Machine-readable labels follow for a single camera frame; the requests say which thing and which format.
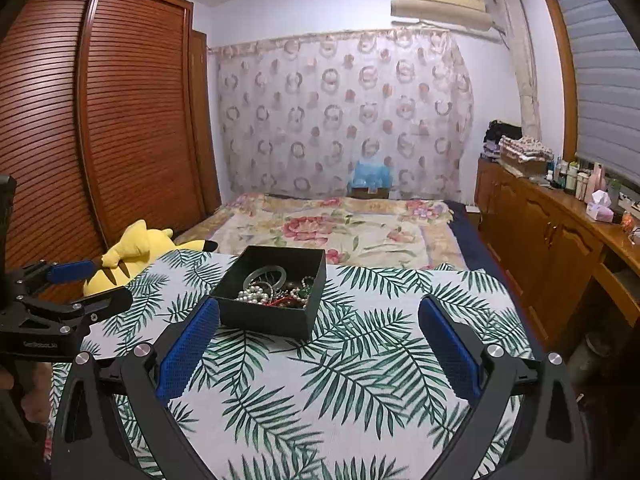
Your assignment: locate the white pearl necklace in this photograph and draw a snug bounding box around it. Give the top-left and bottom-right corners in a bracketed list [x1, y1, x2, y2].
[234, 282, 274, 307]

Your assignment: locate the pale green jade bangle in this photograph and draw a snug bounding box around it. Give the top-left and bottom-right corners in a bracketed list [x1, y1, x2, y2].
[243, 264, 286, 290]

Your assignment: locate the black jewelry box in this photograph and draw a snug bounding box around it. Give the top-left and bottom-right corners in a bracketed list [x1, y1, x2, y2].
[213, 246, 326, 340]

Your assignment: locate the yellow plush toy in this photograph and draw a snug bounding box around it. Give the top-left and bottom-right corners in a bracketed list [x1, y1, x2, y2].
[82, 219, 218, 297]

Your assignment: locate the brown louvered wardrobe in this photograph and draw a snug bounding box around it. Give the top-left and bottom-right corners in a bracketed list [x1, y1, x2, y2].
[0, 0, 222, 306]

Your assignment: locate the palm leaf tablecloth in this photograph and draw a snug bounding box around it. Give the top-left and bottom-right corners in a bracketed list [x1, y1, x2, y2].
[46, 248, 536, 480]

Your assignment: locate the wooden sideboard cabinet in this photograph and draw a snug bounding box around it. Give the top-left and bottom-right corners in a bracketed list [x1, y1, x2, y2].
[475, 159, 639, 356]

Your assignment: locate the pink tissue box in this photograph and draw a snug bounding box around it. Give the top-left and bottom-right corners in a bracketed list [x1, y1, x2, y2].
[586, 190, 614, 223]

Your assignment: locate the floral bedspread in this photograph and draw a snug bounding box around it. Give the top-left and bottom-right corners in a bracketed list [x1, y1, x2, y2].
[177, 194, 466, 269]

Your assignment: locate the folded clothes pile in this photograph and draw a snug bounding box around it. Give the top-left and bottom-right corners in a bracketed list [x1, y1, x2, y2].
[482, 120, 553, 178]

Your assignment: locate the blue tissue box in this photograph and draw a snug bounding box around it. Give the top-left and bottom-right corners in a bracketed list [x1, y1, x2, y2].
[348, 162, 392, 200]

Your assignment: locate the patterned pink curtain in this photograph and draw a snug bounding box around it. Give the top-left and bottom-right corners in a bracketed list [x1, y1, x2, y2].
[217, 28, 474, 200]

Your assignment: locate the grey window blind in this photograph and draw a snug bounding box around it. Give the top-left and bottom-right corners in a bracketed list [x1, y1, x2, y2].
[556, 0, 640, 183]

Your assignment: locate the wall air conditioner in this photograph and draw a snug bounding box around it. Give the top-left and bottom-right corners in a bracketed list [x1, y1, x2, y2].
[390, 0, 503, 32]

